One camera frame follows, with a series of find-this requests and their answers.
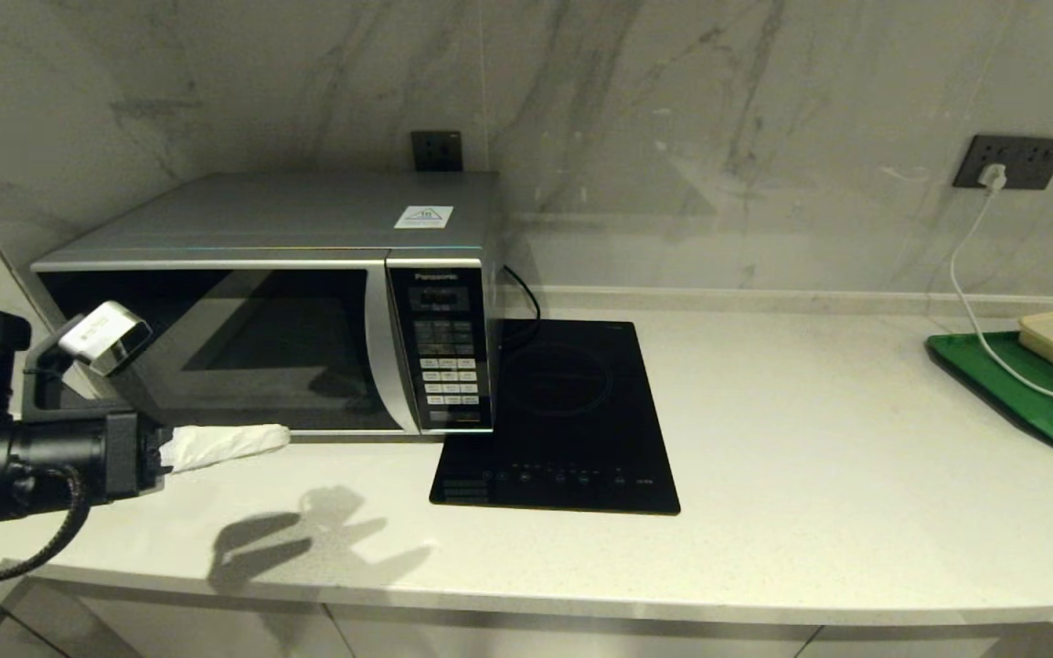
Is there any wide dark wall socket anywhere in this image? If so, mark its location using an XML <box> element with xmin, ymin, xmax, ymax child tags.
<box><xmin>952</xmin><ymin>134</ymin><xmax>1053</xmax><ymax>191</ymax></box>

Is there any microwave door with dark window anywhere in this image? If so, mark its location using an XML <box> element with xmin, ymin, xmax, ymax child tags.
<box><xmin>33</xmin><ymin>265</ymin><xmax>424</xmax><ymax>437</ymax></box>

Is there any black induction cooktop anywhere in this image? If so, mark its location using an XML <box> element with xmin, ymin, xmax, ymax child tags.
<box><xmin>429</xmin><ymin>320</ymin><xmax>681</xmax><ymax>516</ymax></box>

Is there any silver Panasonic microwave oven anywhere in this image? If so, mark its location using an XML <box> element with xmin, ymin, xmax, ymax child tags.
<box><xmin>30</xmin><ymin>172</ymin><xmax>502</xmax><ymax>438</ymax></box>

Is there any white sticker with triangle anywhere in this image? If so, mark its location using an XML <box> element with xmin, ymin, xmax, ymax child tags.
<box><xmin>394</xmin><ymin>205</ymin><xmax>454</xmax><ymax>229</ymax></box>

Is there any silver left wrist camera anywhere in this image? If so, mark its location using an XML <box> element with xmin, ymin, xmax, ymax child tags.
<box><xmin>58</xmin><ymin>302</ymin><xmax>153</xmax><ymax>377</ymax></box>

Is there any small dark wall socket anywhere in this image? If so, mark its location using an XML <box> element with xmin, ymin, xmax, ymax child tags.
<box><xmin>410</xmin><ymin>131</ymin><xmax>463</xmax><ymax>173</ymax></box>

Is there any grey glossy cabinet front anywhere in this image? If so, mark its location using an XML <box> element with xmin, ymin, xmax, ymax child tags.
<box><xmin>0</xmin><ymin>580</ymin><xmax>354</xmax><ymax>658</ymax></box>
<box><xmin>327</xmin><ymin>603</ymin><xmax>820</xmax><ymax>658</ymax></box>
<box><xmin>799</xmin><ymin>623</ymin><xmax>1053</xmax><ymax>658</ymax></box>

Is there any white power cable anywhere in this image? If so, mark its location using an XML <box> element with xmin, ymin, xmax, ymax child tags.
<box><xmin>950</xmin><ymin>185</ymin><xmax>1053</xmax><ymax>412</ymax></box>

